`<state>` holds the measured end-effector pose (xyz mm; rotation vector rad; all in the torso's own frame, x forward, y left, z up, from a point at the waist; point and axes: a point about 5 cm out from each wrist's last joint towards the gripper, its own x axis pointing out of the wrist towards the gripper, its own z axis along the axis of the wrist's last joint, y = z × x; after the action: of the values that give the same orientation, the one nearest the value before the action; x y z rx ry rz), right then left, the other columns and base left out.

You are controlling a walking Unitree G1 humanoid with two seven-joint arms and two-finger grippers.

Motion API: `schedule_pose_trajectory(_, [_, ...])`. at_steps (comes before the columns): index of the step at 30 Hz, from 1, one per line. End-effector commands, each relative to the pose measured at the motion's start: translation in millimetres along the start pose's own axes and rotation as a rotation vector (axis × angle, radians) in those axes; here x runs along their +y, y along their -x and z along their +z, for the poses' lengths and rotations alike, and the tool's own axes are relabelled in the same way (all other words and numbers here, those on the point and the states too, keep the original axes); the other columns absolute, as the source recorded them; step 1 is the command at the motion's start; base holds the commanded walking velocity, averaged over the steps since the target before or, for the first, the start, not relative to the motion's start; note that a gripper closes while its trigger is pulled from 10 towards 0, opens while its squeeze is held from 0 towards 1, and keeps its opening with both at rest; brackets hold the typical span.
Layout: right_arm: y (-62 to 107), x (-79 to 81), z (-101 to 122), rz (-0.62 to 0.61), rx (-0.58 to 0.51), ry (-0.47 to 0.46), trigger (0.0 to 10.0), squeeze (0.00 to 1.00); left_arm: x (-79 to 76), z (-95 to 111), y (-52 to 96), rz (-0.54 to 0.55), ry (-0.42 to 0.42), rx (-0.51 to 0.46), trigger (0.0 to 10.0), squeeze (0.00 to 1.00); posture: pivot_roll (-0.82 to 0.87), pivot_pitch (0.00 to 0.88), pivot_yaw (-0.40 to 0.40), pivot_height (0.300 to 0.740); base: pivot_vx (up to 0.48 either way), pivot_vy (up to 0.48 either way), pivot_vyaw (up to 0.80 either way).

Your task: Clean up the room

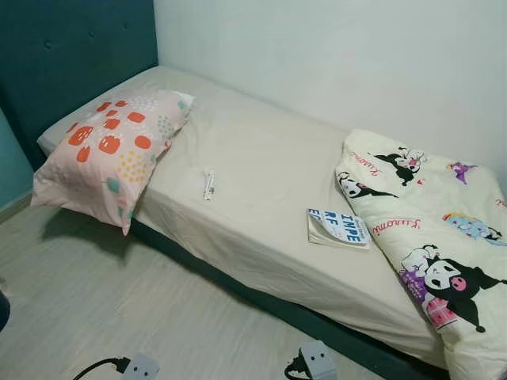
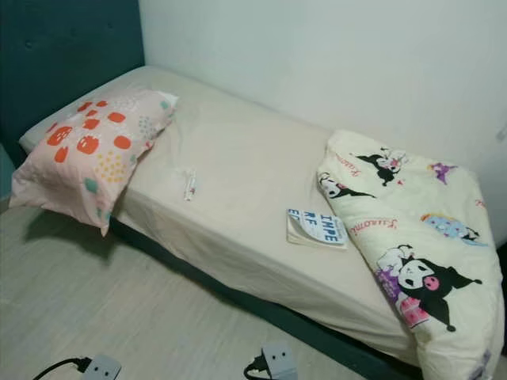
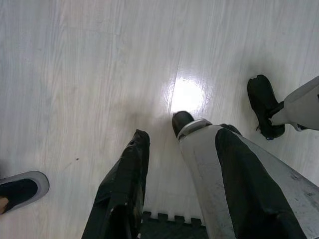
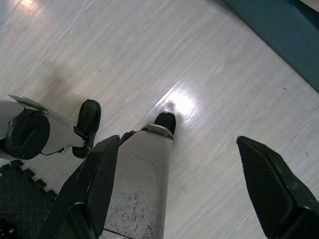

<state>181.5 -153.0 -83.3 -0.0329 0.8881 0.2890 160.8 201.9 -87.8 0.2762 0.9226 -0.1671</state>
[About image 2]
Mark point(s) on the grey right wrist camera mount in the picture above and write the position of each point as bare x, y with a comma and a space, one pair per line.
280, 364

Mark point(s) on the pink pillow orange print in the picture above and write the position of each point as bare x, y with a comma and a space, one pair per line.
95, 150

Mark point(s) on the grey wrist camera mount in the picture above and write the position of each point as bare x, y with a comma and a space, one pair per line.
103, 370
280, 364

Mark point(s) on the teal padded headboard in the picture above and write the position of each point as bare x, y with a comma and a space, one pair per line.
63, 47

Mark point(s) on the cream sheeted bed mattress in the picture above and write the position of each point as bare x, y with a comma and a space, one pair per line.
238, 158

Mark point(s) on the white book blue letters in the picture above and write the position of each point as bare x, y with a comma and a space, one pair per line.
318, 228

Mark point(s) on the dark teal bed frame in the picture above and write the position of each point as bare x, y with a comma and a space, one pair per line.
206, 273

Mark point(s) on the small white wrapper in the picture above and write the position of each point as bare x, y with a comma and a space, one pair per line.
189, 184

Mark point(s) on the cream cartoon print quilt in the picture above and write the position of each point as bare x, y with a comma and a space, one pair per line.
412, 214

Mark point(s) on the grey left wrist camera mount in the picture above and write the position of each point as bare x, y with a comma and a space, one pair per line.
103, 370

